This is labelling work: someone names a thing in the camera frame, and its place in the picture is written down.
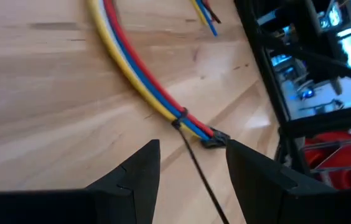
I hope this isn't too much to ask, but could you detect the black zip tie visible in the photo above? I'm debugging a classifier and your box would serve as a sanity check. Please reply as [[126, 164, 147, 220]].
[[171, 107, 230, 224]]

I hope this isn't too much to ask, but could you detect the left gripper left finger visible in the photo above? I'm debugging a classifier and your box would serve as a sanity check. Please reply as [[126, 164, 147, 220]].
[[0, 139, 161, 224]]

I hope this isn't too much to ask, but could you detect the red storage bin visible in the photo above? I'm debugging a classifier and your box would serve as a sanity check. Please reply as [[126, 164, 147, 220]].
[[303, 124, 351, 191]]

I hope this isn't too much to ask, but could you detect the black cable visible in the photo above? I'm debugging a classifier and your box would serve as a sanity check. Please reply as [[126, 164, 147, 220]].
[[205, 0, 222, 25]]

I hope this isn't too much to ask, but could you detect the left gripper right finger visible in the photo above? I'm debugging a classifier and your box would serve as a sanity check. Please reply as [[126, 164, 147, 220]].
[[226, 139, 351, 224]]

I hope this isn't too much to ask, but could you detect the black rig frame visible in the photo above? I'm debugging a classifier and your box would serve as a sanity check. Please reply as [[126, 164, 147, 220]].
[[234, 0, 351, 184]]

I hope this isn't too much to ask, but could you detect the multicolour cable bundle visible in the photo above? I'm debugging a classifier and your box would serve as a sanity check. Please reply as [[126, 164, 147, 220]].
[[113, 0, 218, 141]]

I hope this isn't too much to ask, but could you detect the black tape bundle wrap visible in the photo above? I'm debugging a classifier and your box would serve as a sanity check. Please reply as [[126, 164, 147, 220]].
[[200, 127, 231, 149]]

